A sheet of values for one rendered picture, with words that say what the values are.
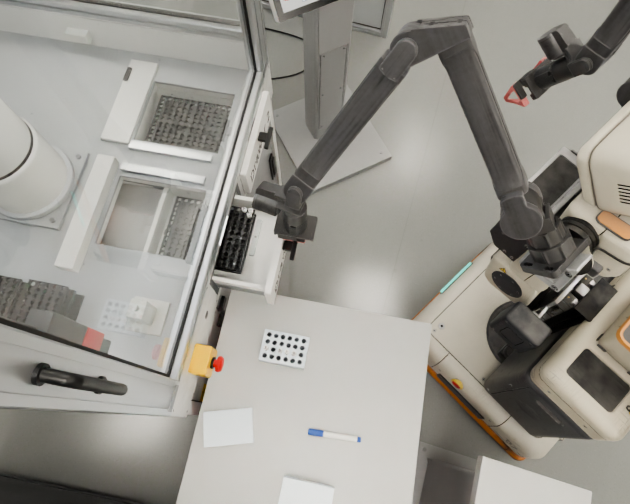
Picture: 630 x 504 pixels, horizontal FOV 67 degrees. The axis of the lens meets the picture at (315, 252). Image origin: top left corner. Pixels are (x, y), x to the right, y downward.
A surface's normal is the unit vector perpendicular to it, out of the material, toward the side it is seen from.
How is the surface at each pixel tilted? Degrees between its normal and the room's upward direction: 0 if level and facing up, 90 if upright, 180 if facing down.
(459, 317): 0
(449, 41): 60
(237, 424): 0
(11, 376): 90
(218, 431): 0
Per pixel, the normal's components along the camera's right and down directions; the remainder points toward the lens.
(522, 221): -0.32, 0.59
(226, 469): 0.00, -0.33
